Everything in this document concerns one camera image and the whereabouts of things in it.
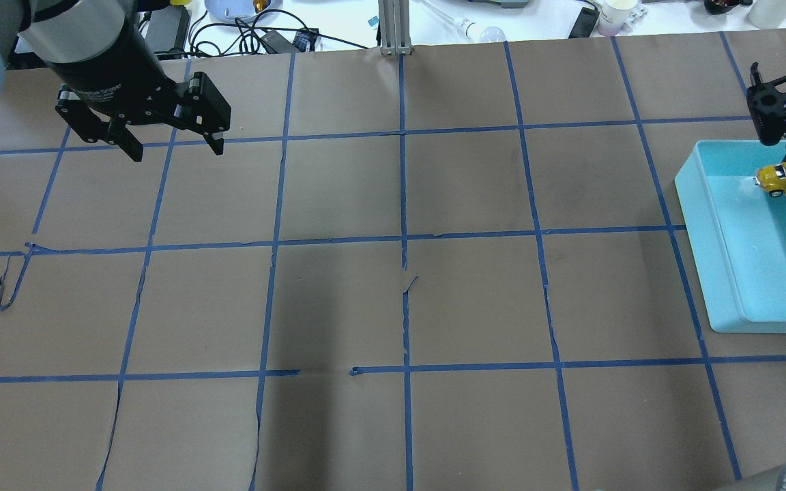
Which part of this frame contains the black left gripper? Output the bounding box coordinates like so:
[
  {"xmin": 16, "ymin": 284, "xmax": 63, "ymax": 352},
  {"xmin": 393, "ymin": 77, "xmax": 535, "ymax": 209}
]
[{"xmin": 46, "ymin": 27, "xmax": 232, "ymax": 162}]

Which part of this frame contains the yellow toy beetle car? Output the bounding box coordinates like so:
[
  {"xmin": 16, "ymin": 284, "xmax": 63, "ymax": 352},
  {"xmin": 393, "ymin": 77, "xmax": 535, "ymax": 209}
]
[{"xmin": 755, "ymin": 162, "xmax": 786, "ymax": 198}]

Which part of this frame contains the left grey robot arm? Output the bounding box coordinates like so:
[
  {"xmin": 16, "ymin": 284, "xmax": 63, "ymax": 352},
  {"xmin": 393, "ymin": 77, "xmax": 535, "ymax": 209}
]
[{"xmin": 0, "ymin": 1, "xmax": 231, "ymax": 162}]

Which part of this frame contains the black power brick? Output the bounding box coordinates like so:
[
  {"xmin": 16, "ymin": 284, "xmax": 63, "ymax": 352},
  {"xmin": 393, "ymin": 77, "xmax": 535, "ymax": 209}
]
[{"xmin": 144, "ymin": 4, "xmax": 190, "ymax": 59}]

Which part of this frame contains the light blue plastic bin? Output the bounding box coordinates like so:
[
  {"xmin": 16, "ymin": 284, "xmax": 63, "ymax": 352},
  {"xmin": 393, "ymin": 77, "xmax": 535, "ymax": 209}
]
[{"xmin": 675, "ymin": 140, "xmax": 786, "ymax": 333}]

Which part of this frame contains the white paper cup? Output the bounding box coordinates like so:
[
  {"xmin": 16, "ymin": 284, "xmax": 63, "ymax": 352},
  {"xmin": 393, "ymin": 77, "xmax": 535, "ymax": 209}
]
[{"xmin": 596, "ymin": 0, "xmax": 639, "ymax": 37}]

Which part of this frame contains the aluminium frame post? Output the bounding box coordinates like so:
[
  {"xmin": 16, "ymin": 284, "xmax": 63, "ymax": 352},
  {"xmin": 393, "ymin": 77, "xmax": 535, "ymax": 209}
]
[{"xmin": 377, "ymin": 0, "xmax": 413, "ymax": 56}]

